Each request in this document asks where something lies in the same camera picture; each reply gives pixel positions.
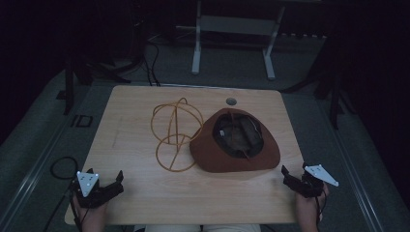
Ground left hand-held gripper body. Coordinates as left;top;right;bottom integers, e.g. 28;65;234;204
71;171;109;210

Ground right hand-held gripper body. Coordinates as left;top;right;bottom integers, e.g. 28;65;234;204
301;163;340;199

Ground yellow wire hat stand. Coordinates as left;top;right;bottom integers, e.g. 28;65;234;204
150;97;205;173

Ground brown felt hat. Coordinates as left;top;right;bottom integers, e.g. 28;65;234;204
189;107;281;174

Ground person's right hand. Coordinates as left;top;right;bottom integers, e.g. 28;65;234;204
296;183;331;232

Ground person's left hand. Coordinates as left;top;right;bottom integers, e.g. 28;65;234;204
73;196;109;232

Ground black metal stand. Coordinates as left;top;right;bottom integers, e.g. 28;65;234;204
279;47;357;131
56;47;146;116

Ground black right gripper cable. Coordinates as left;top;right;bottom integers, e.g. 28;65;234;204
313;191;328;225

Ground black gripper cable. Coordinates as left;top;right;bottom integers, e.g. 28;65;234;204
43;156;82;232
313;191;328;225

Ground metal floor rail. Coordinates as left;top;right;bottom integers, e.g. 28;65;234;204
0;109;80;230
317;96;386;232

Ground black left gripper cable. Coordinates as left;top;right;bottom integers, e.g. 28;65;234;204
43;156;82;232

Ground black floor bracket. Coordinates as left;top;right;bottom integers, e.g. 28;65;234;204
70;114;94;129

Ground black floor cables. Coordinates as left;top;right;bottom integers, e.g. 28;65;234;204
142;41;161;87

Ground white metal desk frame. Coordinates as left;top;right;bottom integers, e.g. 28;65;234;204
190;0;287;81

